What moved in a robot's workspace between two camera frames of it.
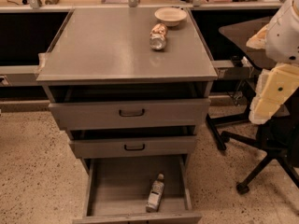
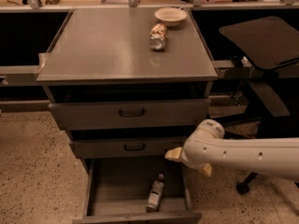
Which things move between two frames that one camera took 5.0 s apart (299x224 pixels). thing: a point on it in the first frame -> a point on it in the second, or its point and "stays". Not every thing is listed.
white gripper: (282, 39) -> (188, 158)
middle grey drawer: (134, 147) stays
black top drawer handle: (124, 116) stays
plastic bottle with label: (155, 194) stays
